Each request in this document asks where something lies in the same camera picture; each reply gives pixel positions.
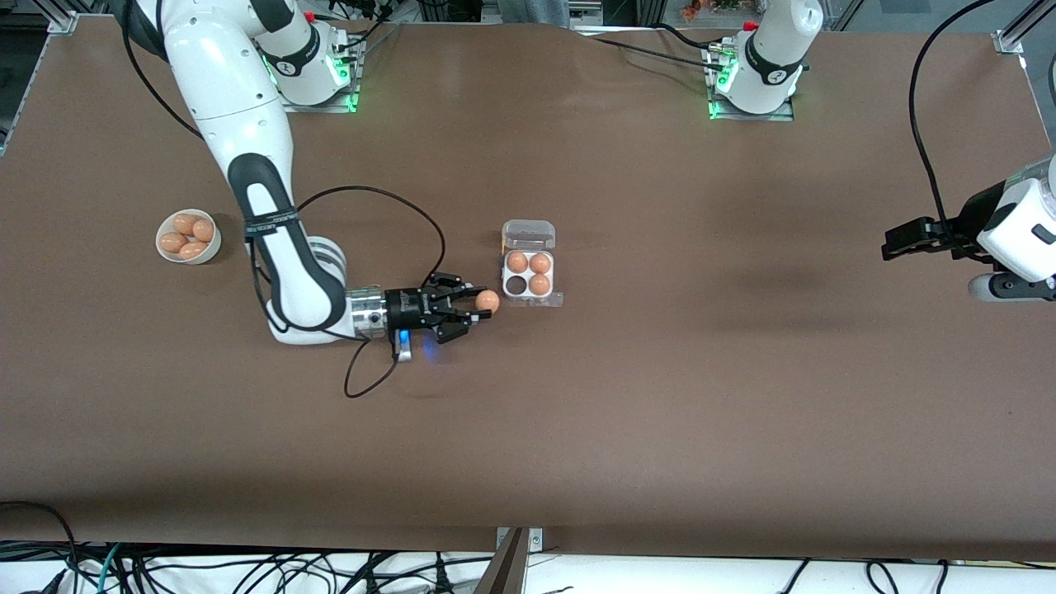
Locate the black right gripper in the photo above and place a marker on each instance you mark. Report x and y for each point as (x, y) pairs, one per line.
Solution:
(407, 310)

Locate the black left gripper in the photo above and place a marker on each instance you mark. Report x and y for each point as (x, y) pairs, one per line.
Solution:
(965, 225)

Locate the brown egg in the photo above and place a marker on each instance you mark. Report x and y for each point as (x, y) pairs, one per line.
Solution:
(194, 251)
(539, 285)
(204, 229)
(183, 223)
(172, 242)
(517, 262)
(540, 263)
(487, 301)

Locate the clear plastic egg carton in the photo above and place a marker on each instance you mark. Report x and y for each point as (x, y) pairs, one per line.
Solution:
(528, 234)

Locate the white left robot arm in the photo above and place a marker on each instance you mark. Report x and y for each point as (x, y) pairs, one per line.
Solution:
(771, 49)

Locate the brown table cover mat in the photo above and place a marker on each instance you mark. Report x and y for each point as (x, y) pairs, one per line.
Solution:
(528, 412)

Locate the white round bowl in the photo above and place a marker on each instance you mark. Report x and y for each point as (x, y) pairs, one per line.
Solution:
(215, 245)

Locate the dark metal bar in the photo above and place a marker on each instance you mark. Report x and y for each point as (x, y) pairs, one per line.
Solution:
(505, 573)

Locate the person in grey trousers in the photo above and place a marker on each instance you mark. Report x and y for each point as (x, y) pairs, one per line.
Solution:
(535, 10)

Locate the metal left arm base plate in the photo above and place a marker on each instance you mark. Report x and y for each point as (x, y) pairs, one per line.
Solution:
(784, 116)

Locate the aluminium frame profile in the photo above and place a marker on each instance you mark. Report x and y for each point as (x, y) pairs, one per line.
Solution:
(64, 21)
(1013, 37)

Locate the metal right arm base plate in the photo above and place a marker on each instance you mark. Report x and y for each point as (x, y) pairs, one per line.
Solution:
(346, 106)

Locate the metal table edge bracket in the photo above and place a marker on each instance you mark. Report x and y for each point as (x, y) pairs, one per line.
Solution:
(536, 540)

